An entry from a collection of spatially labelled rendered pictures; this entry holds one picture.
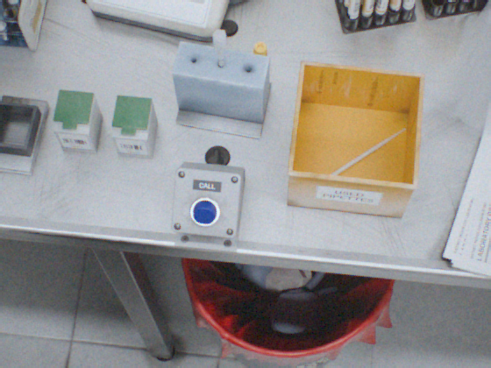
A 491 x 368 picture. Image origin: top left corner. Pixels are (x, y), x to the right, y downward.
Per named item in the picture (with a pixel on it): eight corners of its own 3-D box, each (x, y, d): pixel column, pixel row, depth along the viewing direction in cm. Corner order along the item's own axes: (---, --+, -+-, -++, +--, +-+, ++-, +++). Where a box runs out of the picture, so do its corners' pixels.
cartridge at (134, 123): (117, 156, 109) (109, 132, 102) (124, 119, 110) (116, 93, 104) (152, 159, 109) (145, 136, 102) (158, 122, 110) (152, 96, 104)
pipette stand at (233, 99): (175, 124, 110) (168, 85, 101) (188, 72, 113) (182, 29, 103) (259, 139, 109) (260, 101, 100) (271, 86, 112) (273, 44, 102)
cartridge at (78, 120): (62, 151, 109) (50, 126, 103) (69, 114, 111) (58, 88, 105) (96, 154, 109) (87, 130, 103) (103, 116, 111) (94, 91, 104)
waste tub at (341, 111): (284, 207, 106) (287, 174, 97) (296, 101, 111) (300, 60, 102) (403, 221, 105) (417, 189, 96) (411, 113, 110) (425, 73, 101)
